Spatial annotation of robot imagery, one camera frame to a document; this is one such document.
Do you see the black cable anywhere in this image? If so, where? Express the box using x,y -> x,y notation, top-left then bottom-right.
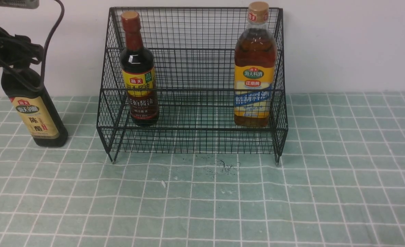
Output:
0,0 -> 66,93

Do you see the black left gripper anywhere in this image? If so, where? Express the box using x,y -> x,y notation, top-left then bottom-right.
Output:
0,27 -> 44,67

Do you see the dark vinegar bottle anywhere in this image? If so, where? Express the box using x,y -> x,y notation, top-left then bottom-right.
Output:
1,68 -> 69,148

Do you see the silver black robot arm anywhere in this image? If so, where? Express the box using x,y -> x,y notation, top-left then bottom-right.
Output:
0,0 -> 44,67

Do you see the amber cooking wine bottle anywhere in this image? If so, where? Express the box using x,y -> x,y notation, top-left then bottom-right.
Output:
233,1 -> 278,128

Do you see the green checkered tablecloth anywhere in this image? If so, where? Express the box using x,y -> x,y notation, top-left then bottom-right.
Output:
0,92 -> 405,247

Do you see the dark soy sauce bottle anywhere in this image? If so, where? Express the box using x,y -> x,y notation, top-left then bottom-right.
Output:
120,11 -> 160,127

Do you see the black wire mesh shelf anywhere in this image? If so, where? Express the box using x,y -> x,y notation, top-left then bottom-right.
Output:
97,7 -> 288,164

